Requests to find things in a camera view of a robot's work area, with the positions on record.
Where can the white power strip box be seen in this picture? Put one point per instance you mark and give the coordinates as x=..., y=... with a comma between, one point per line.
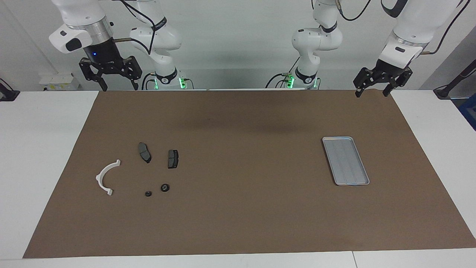
x=59, y=80

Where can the silver metal tray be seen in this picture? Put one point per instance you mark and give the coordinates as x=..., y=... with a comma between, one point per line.
x=347, y=163

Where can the dark curved brake pad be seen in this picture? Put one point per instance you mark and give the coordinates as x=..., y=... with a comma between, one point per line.
x=144, y=150

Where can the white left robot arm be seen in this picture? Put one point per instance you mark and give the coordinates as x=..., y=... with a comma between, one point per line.
x=416, y=22

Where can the black clamp mount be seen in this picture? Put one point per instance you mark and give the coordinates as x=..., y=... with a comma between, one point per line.
x=9, y=95

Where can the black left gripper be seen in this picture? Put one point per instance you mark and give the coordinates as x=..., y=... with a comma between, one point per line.
x=390, y=72

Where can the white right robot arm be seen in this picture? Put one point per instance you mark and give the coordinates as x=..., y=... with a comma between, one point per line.
x=80, y=18

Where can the large black bearing gear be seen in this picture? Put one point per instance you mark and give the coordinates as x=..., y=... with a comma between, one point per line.
x=165, y=188

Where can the blue box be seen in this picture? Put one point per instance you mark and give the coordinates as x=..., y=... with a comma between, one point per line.
x=469, y=109

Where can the white curved plastic bracket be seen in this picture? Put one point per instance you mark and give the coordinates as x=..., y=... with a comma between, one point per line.
x=100, y=179

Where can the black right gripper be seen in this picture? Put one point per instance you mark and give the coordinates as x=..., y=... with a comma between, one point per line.
x=100, y=56

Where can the brown table mat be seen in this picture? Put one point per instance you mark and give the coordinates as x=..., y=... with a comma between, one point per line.
x=238, y=208

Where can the dark rectangular brake pad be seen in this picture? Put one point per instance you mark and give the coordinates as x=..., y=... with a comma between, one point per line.
x=173, y=159

